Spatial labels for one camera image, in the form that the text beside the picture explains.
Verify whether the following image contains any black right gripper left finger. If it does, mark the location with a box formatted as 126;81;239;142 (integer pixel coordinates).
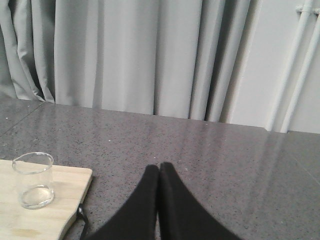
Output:
87;165;159;240

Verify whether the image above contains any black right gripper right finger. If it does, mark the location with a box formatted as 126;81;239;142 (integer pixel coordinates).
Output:
157;162;240;240

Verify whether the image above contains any clear glass beaker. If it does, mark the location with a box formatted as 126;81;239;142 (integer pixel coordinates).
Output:
12;151;55;210

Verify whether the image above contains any light wooden cutting board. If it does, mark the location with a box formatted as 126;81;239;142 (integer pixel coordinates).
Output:
0;160;93;240

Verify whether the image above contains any grey curtain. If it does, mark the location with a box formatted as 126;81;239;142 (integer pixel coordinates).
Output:
0;0;251;122

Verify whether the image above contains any white wall pipe left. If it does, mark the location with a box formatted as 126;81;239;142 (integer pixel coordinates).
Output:
265;0;313;131

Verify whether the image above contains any white wall pipe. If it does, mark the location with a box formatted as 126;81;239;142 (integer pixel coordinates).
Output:
265;0;313;131
280;18;320;133

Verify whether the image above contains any white wall pipe right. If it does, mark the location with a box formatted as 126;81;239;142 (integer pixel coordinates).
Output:
280;18;320;133

